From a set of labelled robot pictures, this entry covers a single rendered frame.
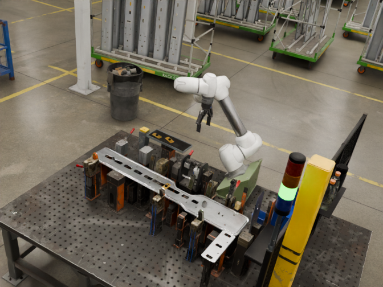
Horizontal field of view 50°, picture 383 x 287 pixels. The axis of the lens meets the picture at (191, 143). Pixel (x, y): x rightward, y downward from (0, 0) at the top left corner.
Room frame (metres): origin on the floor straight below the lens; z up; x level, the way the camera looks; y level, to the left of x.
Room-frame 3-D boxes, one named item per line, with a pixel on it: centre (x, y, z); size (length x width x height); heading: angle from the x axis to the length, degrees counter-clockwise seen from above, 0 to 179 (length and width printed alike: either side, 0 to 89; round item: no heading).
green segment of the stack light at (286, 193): (1.40, -0.43, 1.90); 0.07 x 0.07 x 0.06
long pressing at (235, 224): (2.46, 0.17, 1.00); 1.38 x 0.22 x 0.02; 60
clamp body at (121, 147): (2.90, 0.58, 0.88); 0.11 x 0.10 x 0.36; 150
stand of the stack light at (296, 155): (1.40, -0.43, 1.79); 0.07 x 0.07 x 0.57
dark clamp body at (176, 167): (2.65, 0.08, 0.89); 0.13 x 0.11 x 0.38; 150
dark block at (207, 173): (2.54, -0.15, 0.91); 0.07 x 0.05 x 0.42; 150
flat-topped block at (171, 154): (2.87, 0.18, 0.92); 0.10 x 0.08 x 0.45; 60
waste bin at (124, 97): (5.26, 1.03, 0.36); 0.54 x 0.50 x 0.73; 155
